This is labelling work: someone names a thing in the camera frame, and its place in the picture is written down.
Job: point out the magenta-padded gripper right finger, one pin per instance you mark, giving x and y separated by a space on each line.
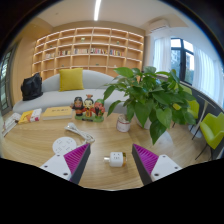
166 166

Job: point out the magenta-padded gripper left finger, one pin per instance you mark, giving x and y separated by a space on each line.
55 165

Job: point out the white charger with gold band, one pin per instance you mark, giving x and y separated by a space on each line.
116 159

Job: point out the round white power strip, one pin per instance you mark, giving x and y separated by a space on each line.
63 145

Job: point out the flat yellow book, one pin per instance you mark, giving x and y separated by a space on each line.
57 112

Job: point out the lime green chair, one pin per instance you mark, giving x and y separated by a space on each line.
211 131
194 108

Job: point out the small white printed pot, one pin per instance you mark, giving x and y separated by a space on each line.
123 124

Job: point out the stack of magazines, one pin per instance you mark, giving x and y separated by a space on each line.
10 124

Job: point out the three-figure colourful figurine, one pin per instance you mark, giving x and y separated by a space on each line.
88 108

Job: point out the grey curved sofa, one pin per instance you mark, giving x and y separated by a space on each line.
53 98

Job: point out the green potted plant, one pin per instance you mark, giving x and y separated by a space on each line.
150 96

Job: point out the black bag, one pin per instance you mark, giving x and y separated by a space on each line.
31 87

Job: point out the yellow cushion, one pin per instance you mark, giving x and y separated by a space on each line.
71 79

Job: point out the white sheer curtain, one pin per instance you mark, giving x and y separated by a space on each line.
208 76
162 53

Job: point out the dark-framed window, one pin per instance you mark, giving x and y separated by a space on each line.
181 56

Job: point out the wooden shelf unit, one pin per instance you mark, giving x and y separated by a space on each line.
86 50

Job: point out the white air conditioner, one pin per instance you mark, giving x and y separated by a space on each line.
158 25

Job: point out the long ceiling light strip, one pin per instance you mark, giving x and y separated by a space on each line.
97 10

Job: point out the glass door with dark frame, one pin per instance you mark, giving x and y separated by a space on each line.
5 86

